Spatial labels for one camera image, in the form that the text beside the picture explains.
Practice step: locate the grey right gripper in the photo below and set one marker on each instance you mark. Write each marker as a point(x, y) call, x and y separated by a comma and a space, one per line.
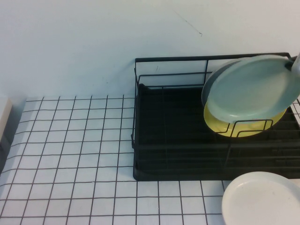
point(296, 62)

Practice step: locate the mint green plate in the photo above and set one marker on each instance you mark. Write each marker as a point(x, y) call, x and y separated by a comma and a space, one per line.
point(248, 89)

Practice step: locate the grey plate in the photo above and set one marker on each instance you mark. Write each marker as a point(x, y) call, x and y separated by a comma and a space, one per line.
point(206, 86)

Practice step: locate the yellow plate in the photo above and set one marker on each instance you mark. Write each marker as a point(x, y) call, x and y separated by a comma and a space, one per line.
point(220, 126)

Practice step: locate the white plate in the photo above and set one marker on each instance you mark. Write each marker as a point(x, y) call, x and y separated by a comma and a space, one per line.
point(262, 201)

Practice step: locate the black drip tray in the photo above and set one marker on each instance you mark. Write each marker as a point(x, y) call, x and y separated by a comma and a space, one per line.
point(175, 117)

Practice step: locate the white grid tablecloth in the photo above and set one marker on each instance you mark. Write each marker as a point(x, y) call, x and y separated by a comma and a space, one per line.
point(70, 140)

